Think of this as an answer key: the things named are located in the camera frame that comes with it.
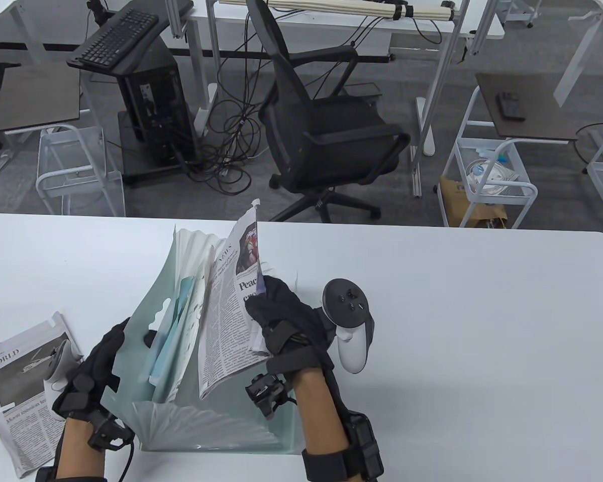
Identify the person's left hand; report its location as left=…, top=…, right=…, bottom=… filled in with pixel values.
left=52, top=317, right=131, bottom=422

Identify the person's right hand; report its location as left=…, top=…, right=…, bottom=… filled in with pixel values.
left=245, top=275, right=340, bottom=372

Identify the newspaper with red photo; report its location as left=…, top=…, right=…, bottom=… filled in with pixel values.
left=197, top=198, right=274, bottom=401

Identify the newspaper with airplane photo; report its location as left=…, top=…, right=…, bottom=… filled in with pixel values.
left=0, top=311, right=88, bottom=478

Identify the light blue paper sheet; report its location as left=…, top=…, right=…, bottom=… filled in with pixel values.
left=148, top=277, right=196, bottom=387

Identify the white printed form document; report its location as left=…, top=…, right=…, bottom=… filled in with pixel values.
left=168, top=264, right=207, bottom=402

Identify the light green accordion folder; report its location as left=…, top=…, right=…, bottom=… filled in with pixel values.
left=100, top=226, right=300, bottom=455

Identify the person's left forearm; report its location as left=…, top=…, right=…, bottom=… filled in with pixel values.
left=58, top=417, right=109, bottom=475

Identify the person's right forearm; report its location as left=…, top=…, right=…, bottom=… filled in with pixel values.
left=294, top=367, right=347, bottom=455

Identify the black office chair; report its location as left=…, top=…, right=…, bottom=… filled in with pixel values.
left=245, top=0, right=412, bottom=223

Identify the brown paper bag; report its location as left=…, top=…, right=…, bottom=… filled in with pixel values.
left=440, top=175, right=509, bottom=229

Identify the black computer stand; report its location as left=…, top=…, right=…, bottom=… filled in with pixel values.
left=66, top=35, right=204, bottom=189

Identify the white power strip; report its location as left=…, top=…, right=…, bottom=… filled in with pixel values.
left=195, top=83, right=218, bottom=136

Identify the black computer tower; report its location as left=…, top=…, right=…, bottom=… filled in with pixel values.
left=112, top=38, right=199, bottom=169

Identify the dark brown board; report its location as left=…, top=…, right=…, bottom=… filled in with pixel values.
left=475, top=73, right=579, bottom=141
left=0, top=63, right=81, bottom=132

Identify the white desk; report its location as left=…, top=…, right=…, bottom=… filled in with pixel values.
left=0, top=0, right=46, bottom=66
left=186, top=0, right=506, bottom=197

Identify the small black device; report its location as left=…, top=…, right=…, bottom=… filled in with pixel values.
left=496, top=92, right=527, bottom=121

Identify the black keyboard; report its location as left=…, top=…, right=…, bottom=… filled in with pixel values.
left=66, top=9, right=160, bottom=70

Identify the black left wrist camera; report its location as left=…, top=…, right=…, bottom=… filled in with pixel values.
left=87, top=409, right=134, bottom=451

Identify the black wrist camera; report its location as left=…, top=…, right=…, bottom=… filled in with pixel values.
left=245, top=373, right=289, bottom=420
left=87, top=409, right=134, bottom=451

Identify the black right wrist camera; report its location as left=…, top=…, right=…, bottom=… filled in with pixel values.
left=245, top=373, right=289, bottom=420

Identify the tangle of black cables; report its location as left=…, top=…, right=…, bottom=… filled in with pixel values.
left=181, top=15, right=282, bottom=196

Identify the coiled white cable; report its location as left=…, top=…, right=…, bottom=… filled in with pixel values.
left=465, top=158, right=521, bottom=196

